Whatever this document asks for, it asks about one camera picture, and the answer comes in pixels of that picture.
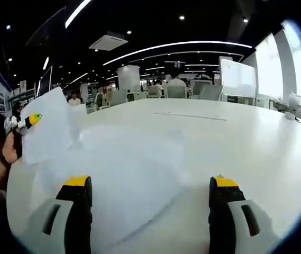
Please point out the stack of white printing papers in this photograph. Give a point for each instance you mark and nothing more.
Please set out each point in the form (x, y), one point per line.
(113, 158)

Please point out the large hanging dark screen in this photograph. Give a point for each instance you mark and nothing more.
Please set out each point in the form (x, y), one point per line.
(47, 26)

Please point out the group of white office chairs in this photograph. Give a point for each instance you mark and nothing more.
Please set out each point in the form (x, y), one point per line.
(176, 91)

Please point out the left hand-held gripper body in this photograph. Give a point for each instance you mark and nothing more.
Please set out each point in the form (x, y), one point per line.
(12, 125)

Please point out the straight ceiling light strip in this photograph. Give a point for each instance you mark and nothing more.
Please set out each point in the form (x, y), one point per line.
(77, 14)

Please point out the person's left hand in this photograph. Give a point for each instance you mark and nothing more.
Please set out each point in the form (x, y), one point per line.
(10, 148)

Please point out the grey side desk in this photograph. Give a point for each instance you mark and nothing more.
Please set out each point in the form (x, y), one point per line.
(279, 107)

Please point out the small white box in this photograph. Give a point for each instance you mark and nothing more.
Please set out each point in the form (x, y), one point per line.
(290, 115)

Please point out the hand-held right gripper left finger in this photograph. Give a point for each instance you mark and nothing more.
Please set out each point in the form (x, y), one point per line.
(81, 211)

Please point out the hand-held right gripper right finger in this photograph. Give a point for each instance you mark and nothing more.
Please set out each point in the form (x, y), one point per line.
(219, 219)

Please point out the ceiling air conditioner vent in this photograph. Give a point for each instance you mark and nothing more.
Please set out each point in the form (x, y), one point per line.
(108, 41)

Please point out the small hanging monitor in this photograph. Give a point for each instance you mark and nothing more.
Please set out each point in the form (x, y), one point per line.
(178, 65)

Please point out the white storage shelf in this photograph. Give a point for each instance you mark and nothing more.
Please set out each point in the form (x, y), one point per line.
(23, 92)

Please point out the desk monitor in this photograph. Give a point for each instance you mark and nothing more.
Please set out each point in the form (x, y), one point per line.
(44, 82)

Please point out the white whiteboard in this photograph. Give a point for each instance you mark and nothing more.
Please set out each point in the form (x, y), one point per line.
(237, 76)

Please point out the curved ceiling light strip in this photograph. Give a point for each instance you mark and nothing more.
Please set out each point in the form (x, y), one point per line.
(179, 43)

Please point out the white plastic bags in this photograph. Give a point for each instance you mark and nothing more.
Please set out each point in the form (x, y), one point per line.
(296, 101)

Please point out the bright window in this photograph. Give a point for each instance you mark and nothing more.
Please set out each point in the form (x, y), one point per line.
(269, 68)

